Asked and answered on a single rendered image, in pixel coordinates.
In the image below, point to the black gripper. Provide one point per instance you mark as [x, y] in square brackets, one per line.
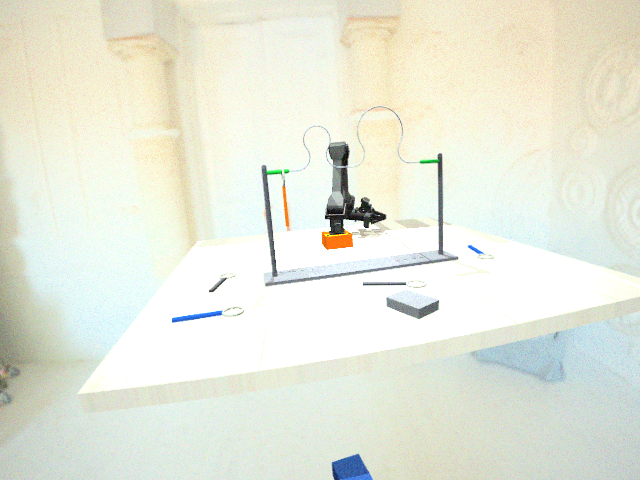
[371, 215]

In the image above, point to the grey ring with blue handle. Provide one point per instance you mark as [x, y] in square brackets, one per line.
[479, 252]
[203, 315]

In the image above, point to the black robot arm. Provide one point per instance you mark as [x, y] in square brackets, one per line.
[341, 202]

